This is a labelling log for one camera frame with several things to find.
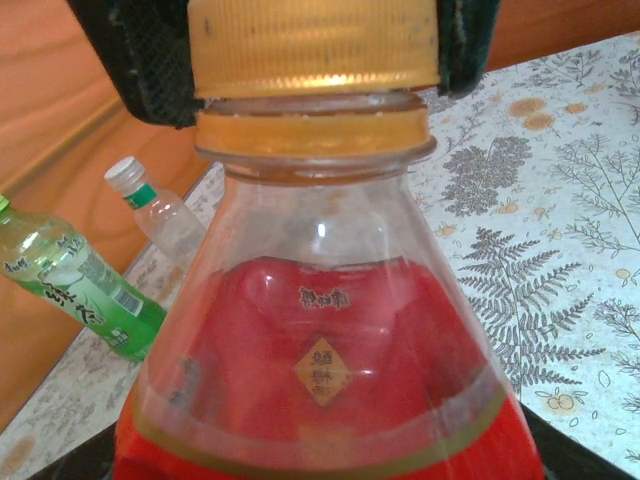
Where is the floral patterned tablecloth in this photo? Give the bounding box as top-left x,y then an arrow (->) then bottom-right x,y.
0,29 -> 640,480

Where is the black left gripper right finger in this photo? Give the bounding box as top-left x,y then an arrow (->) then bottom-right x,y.
517,403 -> 640,480

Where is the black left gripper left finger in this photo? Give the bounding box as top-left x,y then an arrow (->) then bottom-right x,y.
27,422 -> 124,480

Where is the small clear bottle green band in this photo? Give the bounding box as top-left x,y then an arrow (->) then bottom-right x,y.
103,156 -> 209,272

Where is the white bottle cap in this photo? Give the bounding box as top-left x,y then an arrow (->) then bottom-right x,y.
103,156 -> 145,194

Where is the green tea bottle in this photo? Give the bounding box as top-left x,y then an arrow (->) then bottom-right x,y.
0,194 -> 169,364

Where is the red label drink bottle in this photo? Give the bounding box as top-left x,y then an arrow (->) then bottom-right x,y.
112,92 -> 547,480

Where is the golden orange bottle cap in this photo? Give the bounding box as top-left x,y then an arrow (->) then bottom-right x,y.
187,0 -> 444,100

